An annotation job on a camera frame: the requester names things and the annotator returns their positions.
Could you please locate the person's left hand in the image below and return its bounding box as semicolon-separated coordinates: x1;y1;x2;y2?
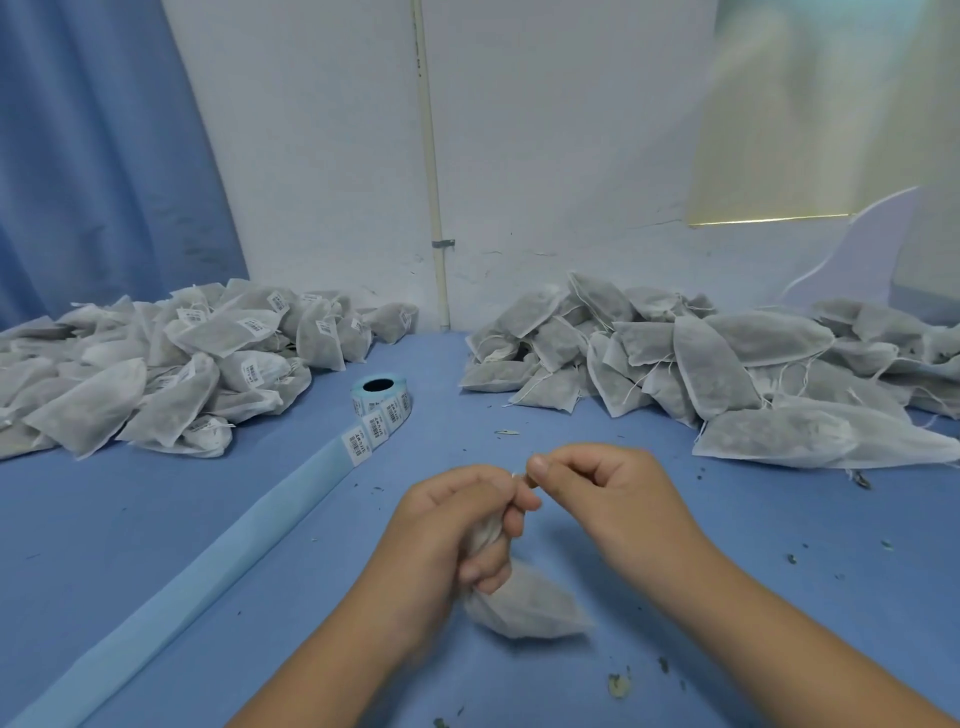
357;465;545;659

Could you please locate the white curved board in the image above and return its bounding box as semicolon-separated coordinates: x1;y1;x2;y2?
778;187;920;311

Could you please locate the white wall pipe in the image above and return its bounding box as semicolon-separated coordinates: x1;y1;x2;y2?
409;0;455;332

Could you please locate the large beige panel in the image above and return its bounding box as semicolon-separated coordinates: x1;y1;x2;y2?
897;0;960;324

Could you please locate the pile of labelled herb bags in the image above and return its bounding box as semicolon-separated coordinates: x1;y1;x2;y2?
0;279;422;462

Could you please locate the pile of unlabelled herb bags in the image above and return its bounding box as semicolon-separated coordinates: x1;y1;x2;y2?
459;270;960;473

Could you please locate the blue curtain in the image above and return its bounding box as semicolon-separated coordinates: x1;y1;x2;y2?
0;0;251;330

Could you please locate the blue label roll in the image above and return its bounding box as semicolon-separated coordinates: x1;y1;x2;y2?
7;372;416;728

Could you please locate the white sachet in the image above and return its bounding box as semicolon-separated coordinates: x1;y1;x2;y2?
457;507;597;644

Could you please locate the person's right forearm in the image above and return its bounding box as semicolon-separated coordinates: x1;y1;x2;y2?
652;537;954;728

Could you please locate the person's right hand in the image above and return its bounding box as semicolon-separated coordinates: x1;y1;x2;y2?
523;442;717;599

